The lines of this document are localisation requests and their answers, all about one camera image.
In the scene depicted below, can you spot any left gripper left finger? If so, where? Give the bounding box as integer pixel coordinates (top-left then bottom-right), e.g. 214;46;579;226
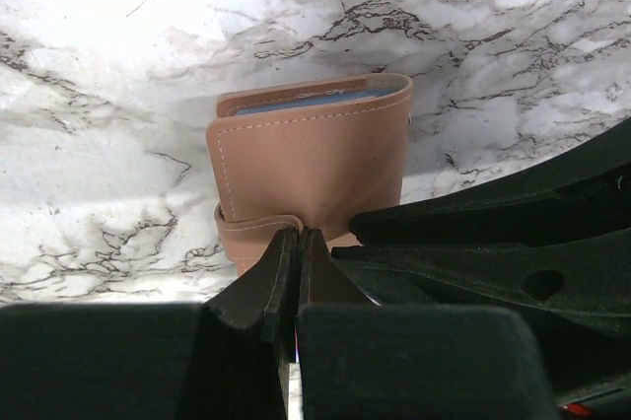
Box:
1;230;299;419

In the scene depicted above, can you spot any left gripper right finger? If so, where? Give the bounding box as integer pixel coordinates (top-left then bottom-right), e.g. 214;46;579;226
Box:
296;230;557;419

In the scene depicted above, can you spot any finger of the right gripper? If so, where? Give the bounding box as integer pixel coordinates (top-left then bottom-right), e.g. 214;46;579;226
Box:
350;120;630;245

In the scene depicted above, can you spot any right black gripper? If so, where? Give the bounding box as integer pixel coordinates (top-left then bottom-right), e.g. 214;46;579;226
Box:
332;230;630;419

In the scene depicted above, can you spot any tan leather card holder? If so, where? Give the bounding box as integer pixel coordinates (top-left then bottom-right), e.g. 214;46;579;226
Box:
206;73;414;275

